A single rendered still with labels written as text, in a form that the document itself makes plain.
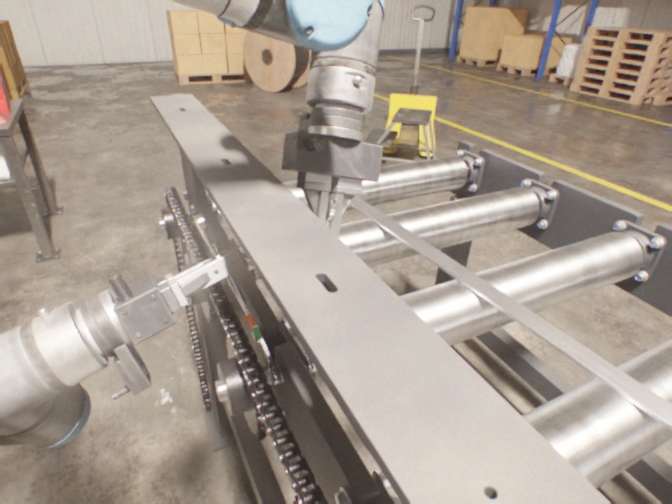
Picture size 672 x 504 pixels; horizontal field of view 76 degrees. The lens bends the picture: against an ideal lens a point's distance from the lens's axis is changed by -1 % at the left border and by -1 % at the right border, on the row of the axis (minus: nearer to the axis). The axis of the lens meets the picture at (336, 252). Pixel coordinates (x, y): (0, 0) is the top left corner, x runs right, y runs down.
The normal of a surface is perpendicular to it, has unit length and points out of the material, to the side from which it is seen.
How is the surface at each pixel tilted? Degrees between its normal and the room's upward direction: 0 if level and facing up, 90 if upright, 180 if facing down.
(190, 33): 90
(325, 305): 0
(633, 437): 48
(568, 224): 90
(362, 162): 72
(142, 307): 66
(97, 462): 0
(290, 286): 0
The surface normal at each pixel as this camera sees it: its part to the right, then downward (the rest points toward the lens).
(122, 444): 0.03, -0.86
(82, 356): 0.51, 0.28
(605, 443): 0.29, -0.40
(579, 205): -0.89, 0.21
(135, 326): 0.43, 0.07
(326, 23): 0.53, 0.47
